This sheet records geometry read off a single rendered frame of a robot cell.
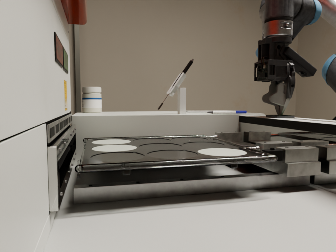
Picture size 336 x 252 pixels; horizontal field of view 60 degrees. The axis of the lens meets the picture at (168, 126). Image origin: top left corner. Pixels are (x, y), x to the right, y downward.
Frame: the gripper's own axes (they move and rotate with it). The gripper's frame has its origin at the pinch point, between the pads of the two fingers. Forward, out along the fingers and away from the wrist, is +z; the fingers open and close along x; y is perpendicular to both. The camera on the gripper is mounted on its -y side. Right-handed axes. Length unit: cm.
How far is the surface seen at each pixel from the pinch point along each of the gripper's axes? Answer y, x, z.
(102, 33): 43, -206, -65
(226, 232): 34, 36, 16
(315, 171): 7.9, 22.5, 11.8
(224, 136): 12.8, -10.6, 8.0
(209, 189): 29.9, 19.0, 14.9
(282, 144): 9.6, 13.7, 7.2
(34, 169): 58, 39, 5
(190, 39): -45, -219, -68
